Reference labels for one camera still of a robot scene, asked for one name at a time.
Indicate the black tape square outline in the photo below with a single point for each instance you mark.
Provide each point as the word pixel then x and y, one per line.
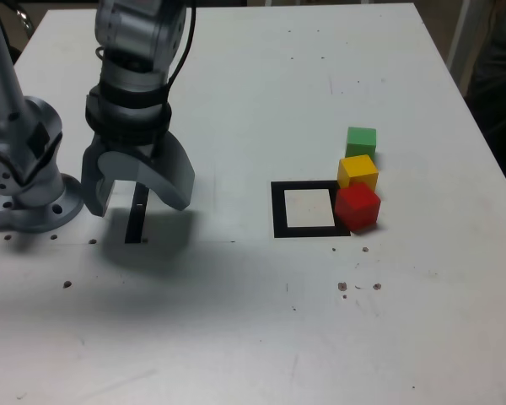
pixel 278 211

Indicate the person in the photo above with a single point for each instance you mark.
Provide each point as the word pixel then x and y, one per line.
pixel 502 63

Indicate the red cube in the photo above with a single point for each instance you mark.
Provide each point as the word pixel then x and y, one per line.
pixel 356 208

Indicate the black tape strip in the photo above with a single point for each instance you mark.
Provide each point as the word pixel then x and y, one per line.
pixel 135 228

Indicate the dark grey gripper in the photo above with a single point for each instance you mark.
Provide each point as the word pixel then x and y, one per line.
pixel 130 147

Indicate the green cube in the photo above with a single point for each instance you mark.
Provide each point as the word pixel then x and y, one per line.
pixel 361 141

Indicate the yellow cube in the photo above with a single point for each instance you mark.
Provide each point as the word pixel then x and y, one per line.
pixel 356 169

